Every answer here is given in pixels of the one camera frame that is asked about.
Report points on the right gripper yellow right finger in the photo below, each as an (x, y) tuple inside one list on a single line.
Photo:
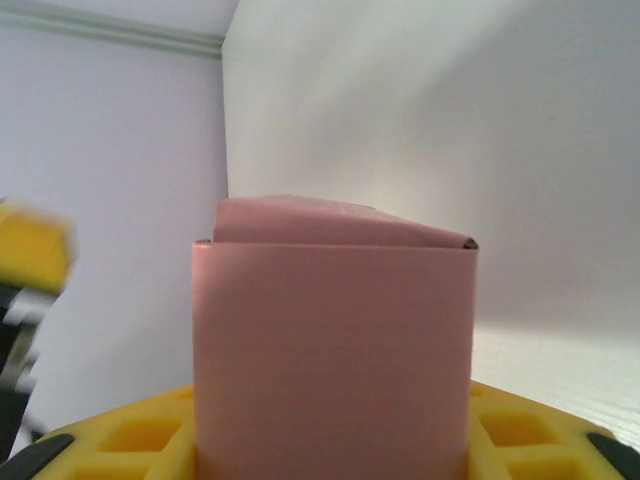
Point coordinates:
[(540, 440)]

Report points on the aluminium frame post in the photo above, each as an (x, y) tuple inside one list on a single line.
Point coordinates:
[(110, 32)]

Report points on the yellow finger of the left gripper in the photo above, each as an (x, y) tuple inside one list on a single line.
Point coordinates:
[(32, 245)]

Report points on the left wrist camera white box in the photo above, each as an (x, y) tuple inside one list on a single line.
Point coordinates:
[(27, 307)]

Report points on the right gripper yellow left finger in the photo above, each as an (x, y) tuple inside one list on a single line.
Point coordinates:
[(130, 440)]

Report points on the pink cardboard box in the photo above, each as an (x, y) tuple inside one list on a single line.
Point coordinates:
[(330, 340)]

